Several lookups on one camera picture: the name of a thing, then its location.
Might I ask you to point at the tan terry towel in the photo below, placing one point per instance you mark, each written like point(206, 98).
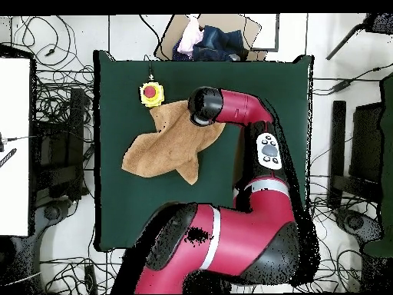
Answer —
point(172, 147)

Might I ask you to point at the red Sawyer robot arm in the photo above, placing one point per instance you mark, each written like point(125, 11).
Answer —
point(242, 107)

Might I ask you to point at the dark green tablecloth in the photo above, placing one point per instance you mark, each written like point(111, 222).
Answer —
point(129, 199)

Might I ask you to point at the yellow emergency stop button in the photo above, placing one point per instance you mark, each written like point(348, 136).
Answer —
point(151, 93)

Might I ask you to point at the blue denim jeans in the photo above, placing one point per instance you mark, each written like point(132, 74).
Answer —
point(218, 43)

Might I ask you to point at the pale pink garment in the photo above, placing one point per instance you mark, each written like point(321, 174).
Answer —
point(188, 38)

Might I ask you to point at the black metal stand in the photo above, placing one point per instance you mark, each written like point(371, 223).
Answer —
point(337, 138)
point(76, 123)

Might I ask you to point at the brown cardboard box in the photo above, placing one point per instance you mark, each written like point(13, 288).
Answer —
point(233, 23)

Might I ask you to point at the white desk top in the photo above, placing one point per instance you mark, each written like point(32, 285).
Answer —
point(13, 147)

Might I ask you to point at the green fabric sheet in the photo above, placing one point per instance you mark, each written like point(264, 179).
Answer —
point(387, 153)

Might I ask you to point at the black tripod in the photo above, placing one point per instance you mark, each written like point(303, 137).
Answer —
point(377, 24)

